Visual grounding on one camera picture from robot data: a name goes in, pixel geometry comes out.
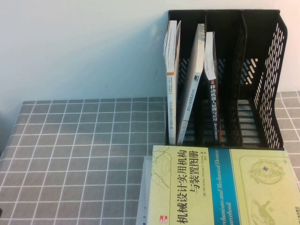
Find dark mobile robot book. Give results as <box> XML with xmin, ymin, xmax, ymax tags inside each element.
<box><xmin>203</xmin><ymin>31</ymin><xmax>223</xmax><ymax>143</ymax></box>

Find white book orange stripe spine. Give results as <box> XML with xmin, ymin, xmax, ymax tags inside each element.
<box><xmin>163</xmin><ymin>20</ymin><xmax>182</xmax><ymax>145</ymax></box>

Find thin white book dark logo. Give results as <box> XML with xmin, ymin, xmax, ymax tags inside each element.
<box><xmin>176</xmin><ymin>23</ymin><xmax>206</xmax><ymax>145</ymax></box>

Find yellow-green mechanical design book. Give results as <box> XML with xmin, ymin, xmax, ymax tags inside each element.
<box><xmin>145</xmin><ymin>144</ymin><xmax>300</xmax><ymax>225</ymax></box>

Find black plastic book stand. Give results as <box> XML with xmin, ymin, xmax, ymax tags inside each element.
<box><xmin>165</xmin><ymin>9</ymin><xmax>288</xmax><ymax>152</ymax></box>

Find grey checked tablecloth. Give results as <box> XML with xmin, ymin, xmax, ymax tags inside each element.
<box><xmin>0</xmin><ymin>90</ymin><xmax>300</xmax><ymax>225</ymax></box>

